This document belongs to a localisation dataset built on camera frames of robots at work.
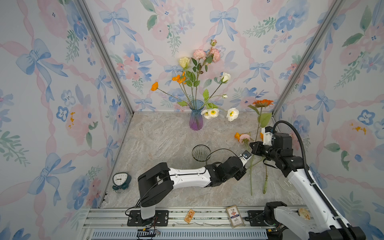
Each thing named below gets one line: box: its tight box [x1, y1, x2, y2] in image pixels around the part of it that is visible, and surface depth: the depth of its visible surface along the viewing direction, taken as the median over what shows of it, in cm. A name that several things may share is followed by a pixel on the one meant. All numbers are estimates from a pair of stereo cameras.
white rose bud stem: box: [204, 72, 231, 104], surface depth 83 cm
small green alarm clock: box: [112, 172, 132, 190], surface depth 83 cm
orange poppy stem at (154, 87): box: [151, 81, 193, 107], surface depth 95 cm
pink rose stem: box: [191, 39, 221, 104], surface depth 87 cm
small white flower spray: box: [200, 88, 240, 122], surface depth 68 cm
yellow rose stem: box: [178, 56, 200, 104], surface depth 93 cm
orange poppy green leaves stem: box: [263, 165, 268, 194], surface depth 85 cm
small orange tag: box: [184, 209, 195, 224], surface depth 76 cm
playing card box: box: [226, 205, 246, 229], surface depth 75 cm
